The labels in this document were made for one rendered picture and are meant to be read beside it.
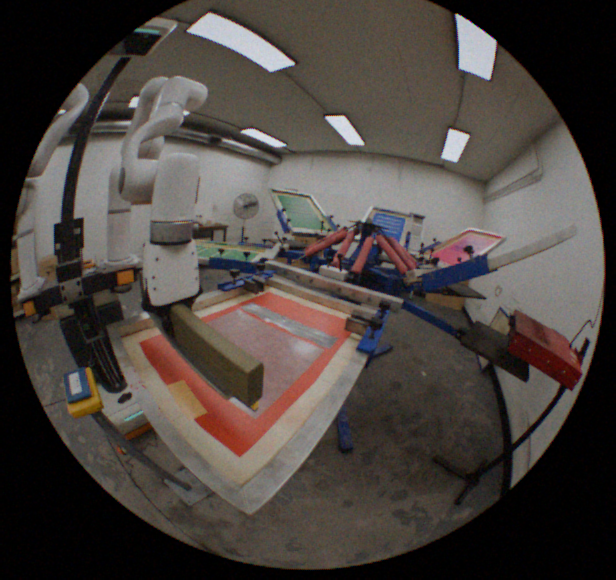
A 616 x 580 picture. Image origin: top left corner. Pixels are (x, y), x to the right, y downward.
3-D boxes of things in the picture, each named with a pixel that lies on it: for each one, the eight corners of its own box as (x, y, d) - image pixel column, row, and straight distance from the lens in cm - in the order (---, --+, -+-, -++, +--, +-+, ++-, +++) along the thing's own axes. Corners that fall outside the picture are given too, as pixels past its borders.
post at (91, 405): (190, 506, 138) (62, 429, 56) (163, 480, 145) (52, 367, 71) (213, 492, 135) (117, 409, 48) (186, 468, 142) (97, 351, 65)
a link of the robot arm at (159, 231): (187, 217, 40) (186, 232, 40) (145, 220, 37) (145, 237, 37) (208, 221, 34) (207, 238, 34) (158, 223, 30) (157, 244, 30)
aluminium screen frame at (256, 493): (251, 515, 36) (249, 515, 32) (109, 336, 70) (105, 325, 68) (383, 322, 85) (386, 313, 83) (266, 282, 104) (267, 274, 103)
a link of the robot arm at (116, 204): (103, 214, 77) (109, 166, 78) (133, 210, 80) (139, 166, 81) (107, 214, 67) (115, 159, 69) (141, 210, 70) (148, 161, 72)
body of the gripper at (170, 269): (186, 227, 40) (186, 284, 43) (138, 232, 37) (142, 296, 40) (207, 233, 34) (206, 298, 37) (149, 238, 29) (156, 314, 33)
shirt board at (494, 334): (521, 360, 140) (528, 348, 138) (518, 395, 105) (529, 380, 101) (374, 282, 168) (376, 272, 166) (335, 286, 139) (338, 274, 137)
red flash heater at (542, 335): (563, 358, 154) (572, 340, 152) (572, 397, 117) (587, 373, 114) (508, 325, 135) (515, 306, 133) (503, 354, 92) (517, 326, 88)
